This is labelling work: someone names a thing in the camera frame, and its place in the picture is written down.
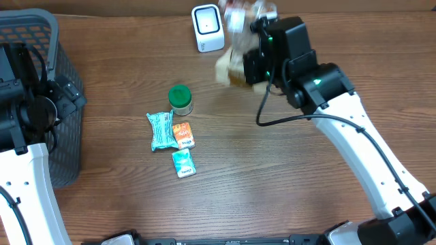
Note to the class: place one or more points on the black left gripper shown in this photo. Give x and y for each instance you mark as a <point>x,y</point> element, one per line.
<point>67,93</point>

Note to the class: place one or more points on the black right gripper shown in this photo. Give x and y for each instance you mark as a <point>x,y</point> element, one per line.
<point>252,65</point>

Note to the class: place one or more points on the beige clear snack pouch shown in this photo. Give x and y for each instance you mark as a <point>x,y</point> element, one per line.
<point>239,15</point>

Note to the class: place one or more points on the teal white packet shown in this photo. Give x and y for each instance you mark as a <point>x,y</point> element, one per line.
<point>163,136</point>

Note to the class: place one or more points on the green lid white jar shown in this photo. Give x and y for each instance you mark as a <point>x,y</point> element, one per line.
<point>180,99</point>

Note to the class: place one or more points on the orange tissue pack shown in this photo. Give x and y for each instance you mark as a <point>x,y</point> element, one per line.
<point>183,135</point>

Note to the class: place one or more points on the teal Kleenex tissue pack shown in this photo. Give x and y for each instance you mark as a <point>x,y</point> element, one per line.
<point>183,163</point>

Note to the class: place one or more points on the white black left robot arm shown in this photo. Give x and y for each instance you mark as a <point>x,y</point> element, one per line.
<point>32,105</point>

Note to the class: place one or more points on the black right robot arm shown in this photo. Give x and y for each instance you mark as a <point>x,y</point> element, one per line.
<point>404,210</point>

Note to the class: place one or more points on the white barcode scanner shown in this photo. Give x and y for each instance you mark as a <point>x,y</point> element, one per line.
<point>208,28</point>

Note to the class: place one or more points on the grey plastic mesh basket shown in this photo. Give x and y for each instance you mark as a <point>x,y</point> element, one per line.
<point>39,28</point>

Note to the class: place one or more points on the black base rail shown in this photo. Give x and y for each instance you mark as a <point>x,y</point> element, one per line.
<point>133,237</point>

